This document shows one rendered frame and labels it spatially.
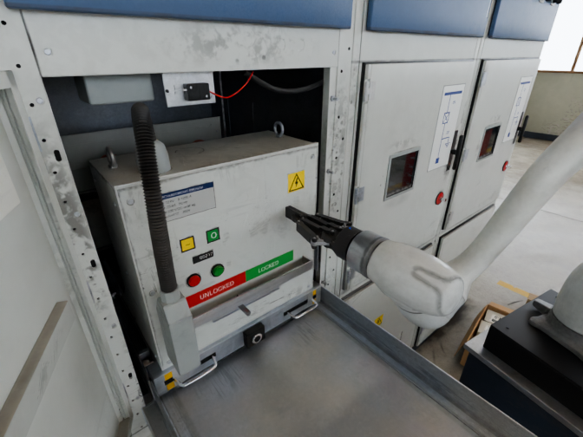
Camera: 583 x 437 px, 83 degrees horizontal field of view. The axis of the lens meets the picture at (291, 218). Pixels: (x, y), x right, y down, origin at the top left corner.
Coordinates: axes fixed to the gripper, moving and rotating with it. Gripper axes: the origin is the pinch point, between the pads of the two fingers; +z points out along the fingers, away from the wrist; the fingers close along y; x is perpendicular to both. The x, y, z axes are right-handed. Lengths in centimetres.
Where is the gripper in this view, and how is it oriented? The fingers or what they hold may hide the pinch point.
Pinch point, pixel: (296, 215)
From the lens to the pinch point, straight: 83.6
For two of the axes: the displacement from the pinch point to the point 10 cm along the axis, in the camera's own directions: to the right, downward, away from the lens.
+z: -6.4, -3.5, 6.9
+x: 0.0, -8.9, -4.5
